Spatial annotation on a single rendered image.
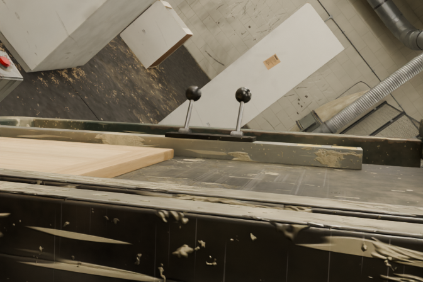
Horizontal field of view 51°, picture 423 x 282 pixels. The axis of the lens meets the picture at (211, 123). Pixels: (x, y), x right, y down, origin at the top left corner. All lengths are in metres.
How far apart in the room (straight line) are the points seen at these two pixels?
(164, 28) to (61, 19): 2.65
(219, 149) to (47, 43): 2.68
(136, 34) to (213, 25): 3.27
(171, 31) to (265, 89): 1.86
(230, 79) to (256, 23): 4.47
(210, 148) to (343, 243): 0.76
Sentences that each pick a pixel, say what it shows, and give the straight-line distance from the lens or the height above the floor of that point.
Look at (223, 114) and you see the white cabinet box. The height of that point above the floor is 0.70.
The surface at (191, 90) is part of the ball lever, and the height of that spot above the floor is 1.41.
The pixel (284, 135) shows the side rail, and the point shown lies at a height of 1.50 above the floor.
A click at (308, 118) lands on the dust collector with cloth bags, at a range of 6.66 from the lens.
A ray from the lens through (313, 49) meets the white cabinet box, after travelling 4.52.
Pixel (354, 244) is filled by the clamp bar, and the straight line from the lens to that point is 0.21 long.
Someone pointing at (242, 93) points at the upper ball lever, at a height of 1.50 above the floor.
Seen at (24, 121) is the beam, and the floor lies 0.91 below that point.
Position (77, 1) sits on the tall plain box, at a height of 0.68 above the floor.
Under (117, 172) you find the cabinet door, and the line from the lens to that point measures 0.72.
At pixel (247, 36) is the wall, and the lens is 8.95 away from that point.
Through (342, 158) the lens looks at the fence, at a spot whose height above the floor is 1.60.
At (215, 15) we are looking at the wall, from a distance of 9.05.
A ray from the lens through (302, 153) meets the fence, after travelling 0.92.
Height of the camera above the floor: 1.65
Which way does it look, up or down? 14 degrees down
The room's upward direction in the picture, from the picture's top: 52 degrees clockwise
